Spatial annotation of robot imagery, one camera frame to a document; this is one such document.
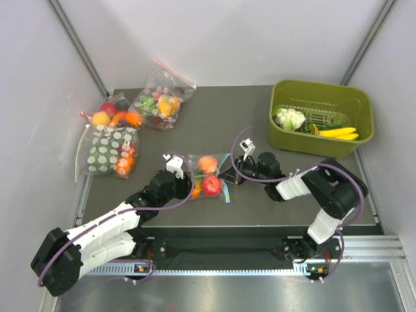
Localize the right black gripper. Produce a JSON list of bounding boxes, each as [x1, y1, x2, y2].
[[218, 155, 270, 185]]

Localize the orange fake peach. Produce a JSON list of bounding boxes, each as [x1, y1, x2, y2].
[[197, 155, 218, 174]]

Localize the blue zip clear bag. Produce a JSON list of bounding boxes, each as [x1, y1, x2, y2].
[[186, 153, 231, 203]]

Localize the red fake apple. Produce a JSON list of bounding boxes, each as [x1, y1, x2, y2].
[[201, 175, 222, 197]]

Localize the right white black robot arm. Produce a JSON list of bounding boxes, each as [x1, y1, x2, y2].
[[219, 152, 369, 257]]

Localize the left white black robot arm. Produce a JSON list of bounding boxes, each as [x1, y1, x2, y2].
[[31, 169, 195, 297]]

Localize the white dotted zip bag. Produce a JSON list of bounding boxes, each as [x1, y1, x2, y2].
[[74, 125, 140, 182]]

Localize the white fake cauliflower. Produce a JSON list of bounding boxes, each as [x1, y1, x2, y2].
[[274, 108, 306, 131]]

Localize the pink zip dotted bag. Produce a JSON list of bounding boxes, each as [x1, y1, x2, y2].
[[130, 58, 197, 131]]

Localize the red zip fruit bag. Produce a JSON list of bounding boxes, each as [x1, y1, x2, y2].
[[79, 92, 144, 128]]

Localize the green fake beans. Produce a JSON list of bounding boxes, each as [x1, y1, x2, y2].
[[300, 120, 349, 134]]

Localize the yellow fake banana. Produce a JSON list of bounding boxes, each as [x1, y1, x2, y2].
[[317, 127, 359, 140]]

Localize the olive green plastic bin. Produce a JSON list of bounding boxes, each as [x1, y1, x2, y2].
[[268, 79, 374, 159]]

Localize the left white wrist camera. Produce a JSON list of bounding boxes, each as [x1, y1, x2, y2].
[[163, 153, 184, 179]]

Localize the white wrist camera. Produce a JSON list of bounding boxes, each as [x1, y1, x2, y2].
[[163, 153, 184, 179], [239, 138, 255, 161]]

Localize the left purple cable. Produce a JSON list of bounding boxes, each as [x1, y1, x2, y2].
[[37, 151, 196, 287]]

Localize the purple cable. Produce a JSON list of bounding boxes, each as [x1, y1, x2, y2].
[[231, 126, 363, 282], [37, 151, 196, 287]]

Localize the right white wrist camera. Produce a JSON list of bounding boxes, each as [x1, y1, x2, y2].
[[239, 138, 255, 161]]

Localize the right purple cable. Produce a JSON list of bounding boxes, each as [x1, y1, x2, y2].
[[231, 126, 363, 282]]

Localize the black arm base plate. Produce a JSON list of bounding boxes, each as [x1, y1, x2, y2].
[[119, 226, 341, 261]]

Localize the grey slotted cable duct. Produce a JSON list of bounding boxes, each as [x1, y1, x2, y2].
[[87, 262, 326, 276]]

